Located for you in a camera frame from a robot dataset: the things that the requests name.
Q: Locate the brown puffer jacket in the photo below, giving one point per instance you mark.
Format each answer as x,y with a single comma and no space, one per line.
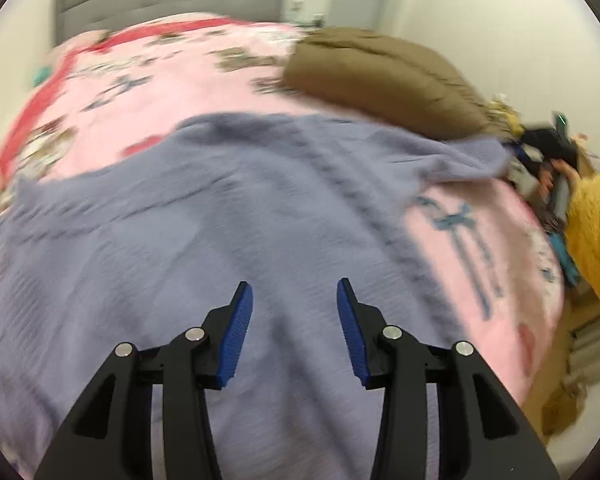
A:
391,79

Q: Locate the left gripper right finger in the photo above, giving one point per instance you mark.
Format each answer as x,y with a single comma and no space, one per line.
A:
482,432

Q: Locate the purple knit hooded cardigan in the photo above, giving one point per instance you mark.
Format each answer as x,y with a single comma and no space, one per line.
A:
142,250

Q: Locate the wooden desk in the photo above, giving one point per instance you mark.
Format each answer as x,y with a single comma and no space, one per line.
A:
572,366

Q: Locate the teal plush toy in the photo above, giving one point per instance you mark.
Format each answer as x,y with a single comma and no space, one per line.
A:
41,75

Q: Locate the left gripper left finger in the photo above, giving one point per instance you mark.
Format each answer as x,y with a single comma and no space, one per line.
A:
107,433

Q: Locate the person's right hand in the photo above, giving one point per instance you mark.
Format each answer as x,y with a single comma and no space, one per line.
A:
558,168

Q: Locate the yellow plush toy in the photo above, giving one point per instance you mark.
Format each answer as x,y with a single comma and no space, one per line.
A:
500,109

